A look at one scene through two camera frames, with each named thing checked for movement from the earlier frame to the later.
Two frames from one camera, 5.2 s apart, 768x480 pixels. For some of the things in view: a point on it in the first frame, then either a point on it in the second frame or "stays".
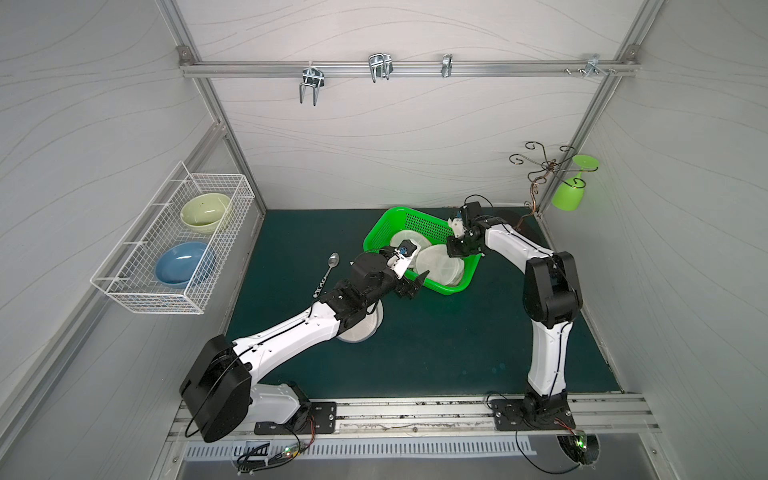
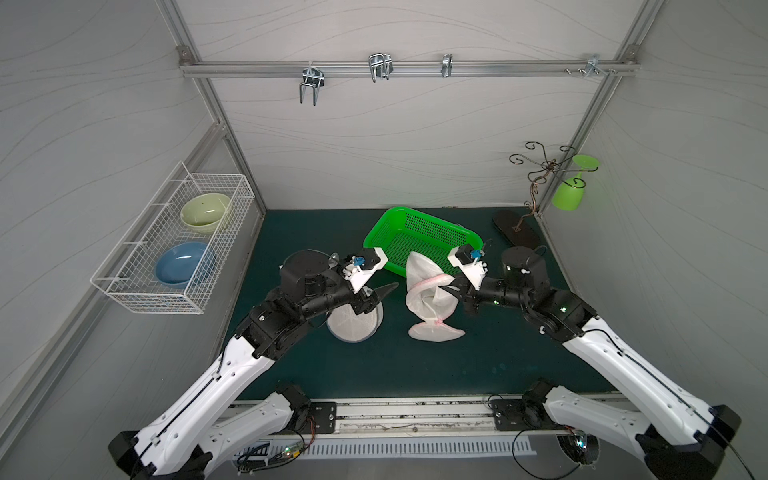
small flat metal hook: x=447 y=64 stays
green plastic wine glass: x=568 y=196 stays
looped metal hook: x=380 y=65 stays
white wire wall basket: x=171 y=256 stays
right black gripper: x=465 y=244 to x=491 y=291
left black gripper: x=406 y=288 to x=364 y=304
